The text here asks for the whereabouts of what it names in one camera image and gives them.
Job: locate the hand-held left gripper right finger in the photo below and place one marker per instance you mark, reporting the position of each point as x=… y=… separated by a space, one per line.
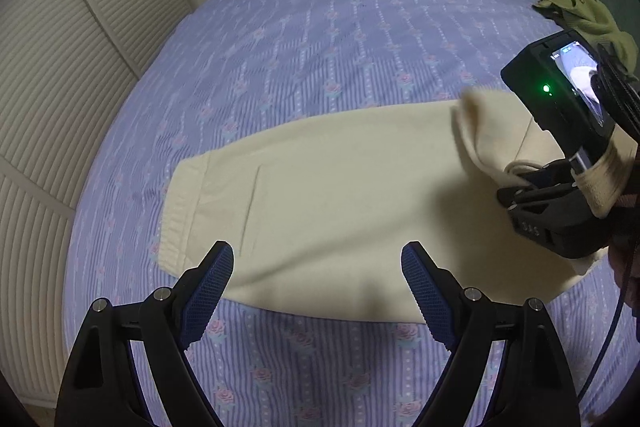
x=430 y=297

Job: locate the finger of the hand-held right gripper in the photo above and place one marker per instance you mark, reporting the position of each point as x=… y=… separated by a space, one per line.
x=537 y=187

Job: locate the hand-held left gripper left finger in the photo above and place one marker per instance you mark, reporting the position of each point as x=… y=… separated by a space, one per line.
x=204 y=297

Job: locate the cream pants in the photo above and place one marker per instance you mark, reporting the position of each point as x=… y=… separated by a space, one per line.
x=350 y=207

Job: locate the person's right forearm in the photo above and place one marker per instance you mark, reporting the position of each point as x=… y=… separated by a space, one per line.
x=629 y=247

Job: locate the olive green garment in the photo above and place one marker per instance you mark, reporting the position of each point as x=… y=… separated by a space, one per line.
x=580 y=7

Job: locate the wide white louvered wardrobe door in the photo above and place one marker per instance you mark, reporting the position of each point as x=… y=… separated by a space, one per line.
x=45 y=157

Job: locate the bed with purple floral sheet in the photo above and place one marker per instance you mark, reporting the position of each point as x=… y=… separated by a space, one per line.
x=325 y=47

